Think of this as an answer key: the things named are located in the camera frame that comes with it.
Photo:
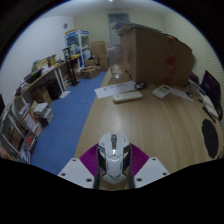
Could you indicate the white and black computer mouse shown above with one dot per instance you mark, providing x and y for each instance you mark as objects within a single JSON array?
[{"x": 113, "y": 160}]

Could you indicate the stack of books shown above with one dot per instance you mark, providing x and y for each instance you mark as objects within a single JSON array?
[{"x": 43, "y": 112}]

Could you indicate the long white remote control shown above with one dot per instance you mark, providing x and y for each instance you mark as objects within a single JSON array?
[{"x": 127, "y": 96}]

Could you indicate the clear plastic water jug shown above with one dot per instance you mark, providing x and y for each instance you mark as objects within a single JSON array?
[{"x": 115, "y": 61}]

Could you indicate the grey door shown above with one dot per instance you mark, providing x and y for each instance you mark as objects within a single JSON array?
[{"x": 117, "y": 26}]

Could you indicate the stacked brown cardboard boxes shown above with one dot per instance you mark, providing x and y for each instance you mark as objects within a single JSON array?
[{"x": 99, "y": 55}]

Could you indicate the black scalloped mouse pad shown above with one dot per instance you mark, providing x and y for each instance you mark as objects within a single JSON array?
[{"x": 210, "y": 138}]

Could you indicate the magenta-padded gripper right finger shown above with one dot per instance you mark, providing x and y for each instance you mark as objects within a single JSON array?
[{"x": 150, "y": 171}]

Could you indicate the black marker pen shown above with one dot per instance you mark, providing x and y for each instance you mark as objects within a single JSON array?
[{"x": 209, "y": 114}]

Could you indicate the large brown cardboard box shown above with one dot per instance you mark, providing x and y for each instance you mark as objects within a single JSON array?
[{"x": 153, "y": 56}]

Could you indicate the wooden side desk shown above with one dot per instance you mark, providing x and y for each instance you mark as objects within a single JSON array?
[{"x": 41, "y": 77}]

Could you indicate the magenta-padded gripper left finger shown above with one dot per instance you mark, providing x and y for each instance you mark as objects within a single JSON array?
[{"x": 76, "y": 173}]

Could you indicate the small white paper sheet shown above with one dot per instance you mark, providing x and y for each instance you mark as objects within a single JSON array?
[{"x": 181, "y": 94}]

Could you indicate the black metal stand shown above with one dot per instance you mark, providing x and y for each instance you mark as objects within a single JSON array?
[{"x": 71, "y": 66}]

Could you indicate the white shelf unit with books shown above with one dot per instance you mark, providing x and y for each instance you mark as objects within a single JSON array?
[{"x": 15, "y": 133}]

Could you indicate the black laptop with purple screen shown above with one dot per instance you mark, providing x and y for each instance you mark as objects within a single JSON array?
[{"x": 212, "y": 83}]

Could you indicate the open cardboard box with items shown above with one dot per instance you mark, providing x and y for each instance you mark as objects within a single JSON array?
[{"x": 89, "y": 72}]

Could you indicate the blue and white glass cabinet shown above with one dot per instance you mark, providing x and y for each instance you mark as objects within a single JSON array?
[{"x": 78, "y": 43}]

